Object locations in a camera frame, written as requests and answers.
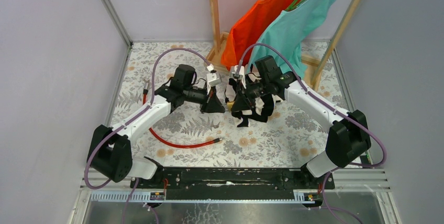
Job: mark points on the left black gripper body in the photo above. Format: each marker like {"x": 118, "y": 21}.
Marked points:
{"x": 199, "y": 95}

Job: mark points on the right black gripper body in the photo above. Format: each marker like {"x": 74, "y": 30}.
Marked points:
{"x": 256, "y": 89}

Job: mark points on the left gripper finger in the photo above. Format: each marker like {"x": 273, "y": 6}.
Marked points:
{"x": 215, "y": 103}
{"x": 206, "y": 106}

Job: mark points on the brass padlock with shackle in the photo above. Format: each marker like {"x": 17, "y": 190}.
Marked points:
{"x": 230, "y": 105}

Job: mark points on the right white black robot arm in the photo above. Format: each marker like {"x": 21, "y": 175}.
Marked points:
{"x": 347, "y": 137}

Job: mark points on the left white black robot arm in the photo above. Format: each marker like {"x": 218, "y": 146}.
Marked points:
{"x": 110, "y": 150}

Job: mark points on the black white striped cloth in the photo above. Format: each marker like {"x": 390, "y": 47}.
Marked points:
{"x": 264, "y": 106}

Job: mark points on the floral table mat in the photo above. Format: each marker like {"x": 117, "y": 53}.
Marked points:
{"x": 187, "y": 137}

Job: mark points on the orange t-shirt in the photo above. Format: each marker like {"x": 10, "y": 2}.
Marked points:
{"x": 248, "y": 29}

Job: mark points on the wooden clothes rack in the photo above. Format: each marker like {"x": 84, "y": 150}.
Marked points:
{"x": 315, "y": 66}

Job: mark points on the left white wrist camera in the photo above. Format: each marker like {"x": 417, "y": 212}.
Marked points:
{"x": 212, "y": 77}

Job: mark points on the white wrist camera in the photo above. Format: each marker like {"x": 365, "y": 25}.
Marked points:
{"x": 237, "y": 72}
{"x": 212, "y": 77}

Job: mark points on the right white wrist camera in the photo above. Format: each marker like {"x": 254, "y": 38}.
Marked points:
{"x": 237, "y": 72}

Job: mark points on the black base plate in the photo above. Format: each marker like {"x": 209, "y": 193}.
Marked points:
{"x": 222, "y": 183}

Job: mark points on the aluminium rail frame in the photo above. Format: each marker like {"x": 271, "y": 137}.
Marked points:
{"x": 359, "y": 196}

